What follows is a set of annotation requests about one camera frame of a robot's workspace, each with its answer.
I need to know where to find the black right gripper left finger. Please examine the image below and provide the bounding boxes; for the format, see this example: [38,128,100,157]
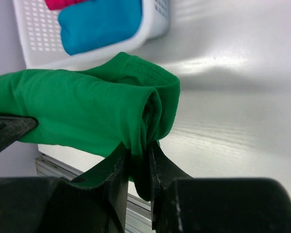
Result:
[0,144,129,233]

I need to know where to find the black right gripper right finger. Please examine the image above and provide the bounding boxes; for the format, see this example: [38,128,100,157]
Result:
[149,142,291,233]

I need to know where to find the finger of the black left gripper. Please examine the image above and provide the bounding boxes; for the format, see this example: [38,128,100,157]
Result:
[0,114,39,152]

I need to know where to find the green t shirt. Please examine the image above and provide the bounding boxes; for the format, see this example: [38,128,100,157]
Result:
[0,52,180,201]

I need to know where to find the white perforated plastic basket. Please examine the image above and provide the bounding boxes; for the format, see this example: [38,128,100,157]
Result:
[13,0,170,69]

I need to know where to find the rolled red t shirt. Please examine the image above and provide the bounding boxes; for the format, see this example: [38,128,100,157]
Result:
[45,0,86,10]

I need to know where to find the rolled blue t shirt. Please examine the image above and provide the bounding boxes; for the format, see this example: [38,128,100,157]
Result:
[58,0,142,55]

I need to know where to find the aluminium frame rail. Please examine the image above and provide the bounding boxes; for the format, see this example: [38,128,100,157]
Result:
[35,155,153,233]

